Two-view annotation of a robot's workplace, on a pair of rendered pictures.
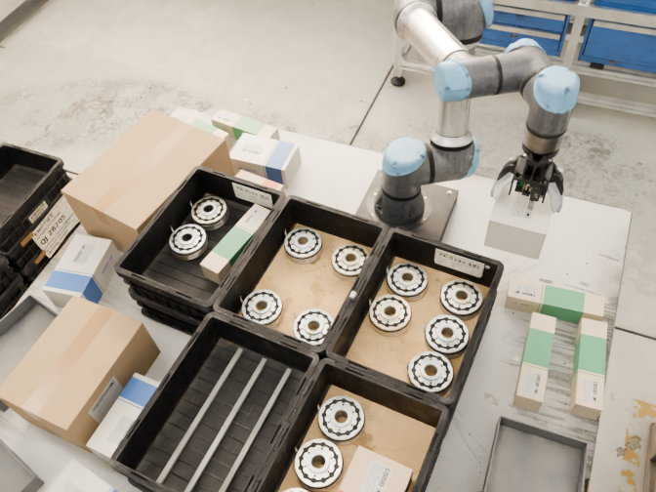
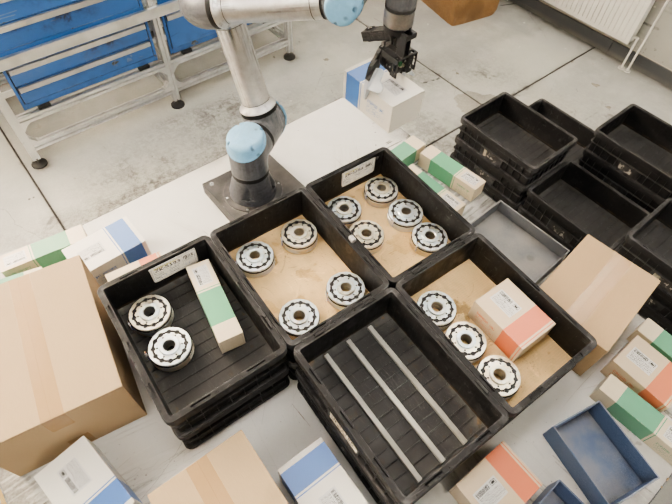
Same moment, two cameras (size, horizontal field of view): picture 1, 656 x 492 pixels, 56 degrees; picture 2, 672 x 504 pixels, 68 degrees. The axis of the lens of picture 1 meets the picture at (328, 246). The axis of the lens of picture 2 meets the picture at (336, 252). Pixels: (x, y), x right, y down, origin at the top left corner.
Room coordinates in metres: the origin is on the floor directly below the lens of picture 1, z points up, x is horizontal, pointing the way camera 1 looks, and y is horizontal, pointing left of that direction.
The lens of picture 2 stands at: (0.55, 0.71, 1.98)
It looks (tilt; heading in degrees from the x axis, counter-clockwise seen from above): 55 degrees down; 290
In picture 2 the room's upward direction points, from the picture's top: 3 degrees clockwise
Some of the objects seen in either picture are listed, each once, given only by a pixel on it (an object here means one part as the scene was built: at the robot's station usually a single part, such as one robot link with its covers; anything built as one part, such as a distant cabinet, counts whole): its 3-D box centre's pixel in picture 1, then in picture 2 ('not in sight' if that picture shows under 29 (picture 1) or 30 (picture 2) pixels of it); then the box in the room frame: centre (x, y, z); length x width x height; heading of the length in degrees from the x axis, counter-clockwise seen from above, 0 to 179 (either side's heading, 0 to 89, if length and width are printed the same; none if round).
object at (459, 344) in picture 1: (446, 334); (405, 212); (0.69, -0.26, 0.86); 0.10 x 0.10 x 0.01
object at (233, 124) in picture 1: (245, 130); (47, 253); (1.64, 0.24, 0.73); 0.24 x 0.06 x 0.06; 55
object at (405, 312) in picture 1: (389, 312); (366, 234); (0.77, -0.13, 0.86); 0.10 x 0.10 x 0.01
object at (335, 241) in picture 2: (306, 280); (297, 271); (0.89, 0.07, 0.87); 0.40 x 0.30 x 0.11; 149
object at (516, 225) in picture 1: (523, 207); (382, 93); (0.86, -0.45, 1.09); 0.20 x 0.12 x 0.09; 152
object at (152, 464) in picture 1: (225, 418); (394, 392); (0.55, 0.27, 0.87); 0.40 x 0.30 x 0.11; 149
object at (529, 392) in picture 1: (535, 360); (430, 193); (0.66, -0.48, 0.73); 0.24 x 0.06 x 0.06; 155
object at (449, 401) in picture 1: (418, 309); (387, 210); (0.73, -0.19, 0.92); 0.40 x 0.30 x 0.02; 149
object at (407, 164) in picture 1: (405, 166); (248, 149); (1.20, -0.24, 0.91); 0.13 x 0.12 x 0.14; 96
